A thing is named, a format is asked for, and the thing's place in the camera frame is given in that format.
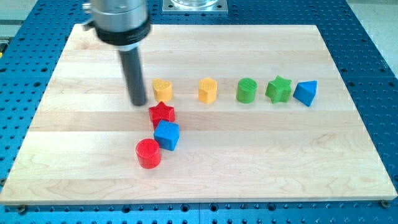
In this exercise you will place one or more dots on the green cylinder block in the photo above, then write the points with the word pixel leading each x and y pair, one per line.
pixel 246 90

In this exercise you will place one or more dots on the red cylinder block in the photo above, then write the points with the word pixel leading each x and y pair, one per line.
pixel 148 153

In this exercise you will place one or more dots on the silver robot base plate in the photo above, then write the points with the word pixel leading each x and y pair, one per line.
pixel 194 6

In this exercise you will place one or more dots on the yellow heart block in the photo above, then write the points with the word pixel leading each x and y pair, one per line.
pixel 162 89

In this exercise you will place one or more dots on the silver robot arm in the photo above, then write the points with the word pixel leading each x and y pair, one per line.
pixel 121 23

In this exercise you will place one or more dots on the wooden board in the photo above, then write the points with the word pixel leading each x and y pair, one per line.
pixel 80 147

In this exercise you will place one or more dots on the blue triangle block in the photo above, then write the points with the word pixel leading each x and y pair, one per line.
pixel 305 92

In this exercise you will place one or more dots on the yellow hexagon block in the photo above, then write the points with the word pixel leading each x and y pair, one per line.
pixel 207 90

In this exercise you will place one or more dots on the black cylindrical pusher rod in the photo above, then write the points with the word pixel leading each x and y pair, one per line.
pixel 132 71

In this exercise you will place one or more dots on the green star block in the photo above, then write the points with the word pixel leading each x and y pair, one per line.
pixel 279 90

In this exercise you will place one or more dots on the blue cube block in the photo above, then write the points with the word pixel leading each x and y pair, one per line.
pixel 167 135

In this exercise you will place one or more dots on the red star block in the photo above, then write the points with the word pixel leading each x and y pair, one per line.
pixel 161 112

